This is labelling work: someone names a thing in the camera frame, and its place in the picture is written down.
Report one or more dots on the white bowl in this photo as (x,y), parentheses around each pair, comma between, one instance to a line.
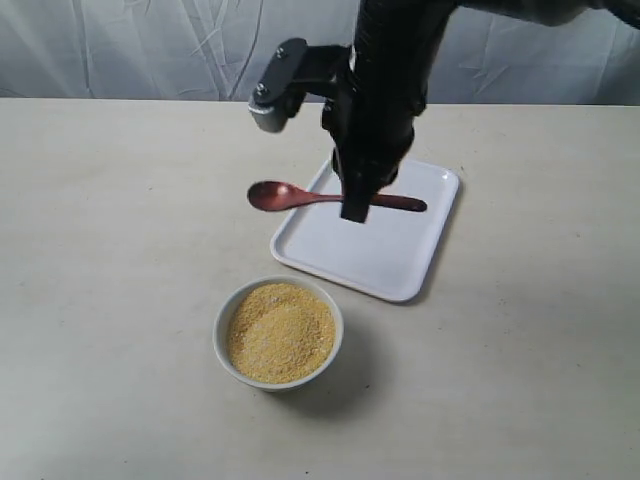
(223,319)

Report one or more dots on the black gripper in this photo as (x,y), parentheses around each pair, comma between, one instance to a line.
(371,121)

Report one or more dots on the white rectangular tray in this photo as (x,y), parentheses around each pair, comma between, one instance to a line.
(388,256)

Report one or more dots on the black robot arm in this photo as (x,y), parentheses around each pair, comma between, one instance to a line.
(420,25)

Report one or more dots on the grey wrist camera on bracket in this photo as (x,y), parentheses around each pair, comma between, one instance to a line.
(296,70)

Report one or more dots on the yellow millet grains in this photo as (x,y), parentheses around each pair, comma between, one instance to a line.
(280,333)

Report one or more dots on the dark red wooden spoon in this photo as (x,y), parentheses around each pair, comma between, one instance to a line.
(275,196)

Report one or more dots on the white backdrop curtain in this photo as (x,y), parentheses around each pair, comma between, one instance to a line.
(217,50)

